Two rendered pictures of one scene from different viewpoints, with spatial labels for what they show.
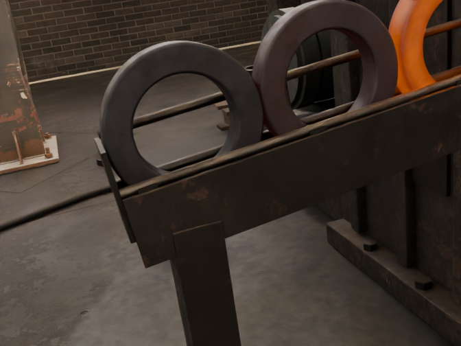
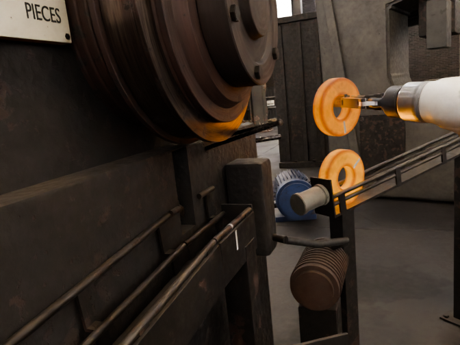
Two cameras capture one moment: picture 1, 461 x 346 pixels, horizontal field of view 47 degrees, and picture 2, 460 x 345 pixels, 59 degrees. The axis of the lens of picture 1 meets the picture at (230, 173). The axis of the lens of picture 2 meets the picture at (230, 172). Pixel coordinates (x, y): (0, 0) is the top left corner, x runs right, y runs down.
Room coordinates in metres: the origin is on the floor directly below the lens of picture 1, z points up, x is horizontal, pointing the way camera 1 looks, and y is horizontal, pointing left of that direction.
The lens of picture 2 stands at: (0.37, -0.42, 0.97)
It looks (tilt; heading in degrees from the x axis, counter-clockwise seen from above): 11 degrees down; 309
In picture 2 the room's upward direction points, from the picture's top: 6 degrees counter-clockwise
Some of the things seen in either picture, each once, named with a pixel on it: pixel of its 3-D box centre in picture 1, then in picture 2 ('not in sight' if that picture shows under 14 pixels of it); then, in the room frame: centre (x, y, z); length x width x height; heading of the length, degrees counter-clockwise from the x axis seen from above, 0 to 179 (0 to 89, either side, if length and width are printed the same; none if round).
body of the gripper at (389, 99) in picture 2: not in sight; (388, 101); (0.68, -1.43, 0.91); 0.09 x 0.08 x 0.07; 162
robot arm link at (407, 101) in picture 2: not in sight; (417, 102); (0.61, -1.40, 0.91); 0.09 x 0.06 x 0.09; 72
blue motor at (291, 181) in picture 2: not in sight; (291, 193); (1.92, -3.04, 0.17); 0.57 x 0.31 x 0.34; 126
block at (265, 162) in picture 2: not in sight; (250, 206); (0.97, -1.22, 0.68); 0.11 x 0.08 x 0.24; 16
